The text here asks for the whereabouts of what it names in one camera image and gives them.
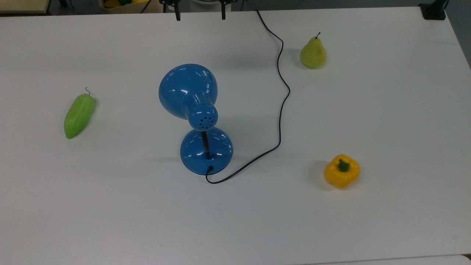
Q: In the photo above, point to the green pear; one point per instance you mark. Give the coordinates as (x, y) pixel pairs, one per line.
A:
(313, 54)

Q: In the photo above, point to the light wooden board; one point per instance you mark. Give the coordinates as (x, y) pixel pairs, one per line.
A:
(24, 6)

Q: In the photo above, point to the beige bin with fruit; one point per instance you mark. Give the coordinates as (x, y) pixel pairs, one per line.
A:
(125, 6)

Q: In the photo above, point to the green chili pepper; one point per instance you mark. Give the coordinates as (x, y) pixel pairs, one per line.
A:
(78, 116)

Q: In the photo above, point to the black table clamp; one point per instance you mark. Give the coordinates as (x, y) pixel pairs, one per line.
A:
(433, 11)

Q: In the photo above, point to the yellow bell pepper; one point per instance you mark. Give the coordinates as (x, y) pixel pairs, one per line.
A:
(340, 176)

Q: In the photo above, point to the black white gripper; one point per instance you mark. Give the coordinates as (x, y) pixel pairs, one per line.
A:
(204, 1)

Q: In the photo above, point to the blue metal desk lamp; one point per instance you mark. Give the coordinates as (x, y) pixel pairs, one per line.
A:
(191, 99)

